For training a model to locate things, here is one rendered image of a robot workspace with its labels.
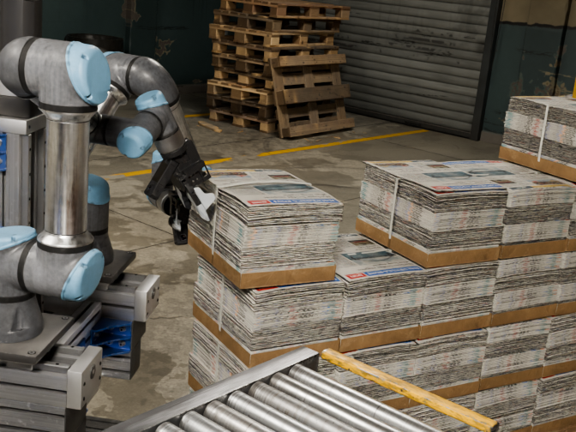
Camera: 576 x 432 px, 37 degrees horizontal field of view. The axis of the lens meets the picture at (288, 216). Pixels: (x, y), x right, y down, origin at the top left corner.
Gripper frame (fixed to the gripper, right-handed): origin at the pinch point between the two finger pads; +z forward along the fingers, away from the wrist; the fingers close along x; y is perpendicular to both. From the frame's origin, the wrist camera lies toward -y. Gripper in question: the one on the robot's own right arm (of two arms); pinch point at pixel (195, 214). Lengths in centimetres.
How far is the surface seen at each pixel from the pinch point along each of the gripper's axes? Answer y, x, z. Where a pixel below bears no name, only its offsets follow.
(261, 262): 5.5, -17.5, 13.1
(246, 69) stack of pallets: 272, 577, 189
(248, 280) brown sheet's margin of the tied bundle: -0.1, -18.0, 15.1
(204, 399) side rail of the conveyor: -32, -61, 5
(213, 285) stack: -2.5, 7.0, 25.9
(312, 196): 27.6, -13.5, 7.4
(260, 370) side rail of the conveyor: -17, -54, 13
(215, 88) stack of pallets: 245, 612, 203
